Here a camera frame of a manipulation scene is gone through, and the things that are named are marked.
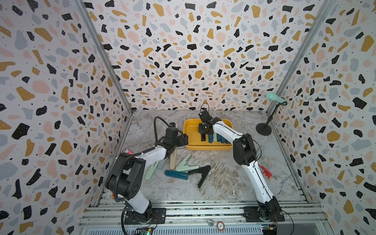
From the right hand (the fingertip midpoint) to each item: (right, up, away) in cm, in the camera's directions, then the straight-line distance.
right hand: (204, 129), depth 108 cm
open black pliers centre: (0, -24, -20) cm, 31 cm away
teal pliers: (-15, -26, -21) cm, 37 cm away
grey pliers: (-27, -21, -18) cm, 39 cm away
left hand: (-13, -4, -14) cm, 19 cm away
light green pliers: (+7, -5, -6) cm, 11 cm away
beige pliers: (-20, -18, -16) cm, 31 cm away
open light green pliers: (-15, -22, -20) cm, 33 cm away
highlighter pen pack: (-50, -14, -12) cm, 54 cm away
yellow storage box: (-10, +2, +1) cm, 10 cm away
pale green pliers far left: (-33, -24, -20) cm, 45 cm away
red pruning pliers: (+37, -26, -20) cm, 50 cm away
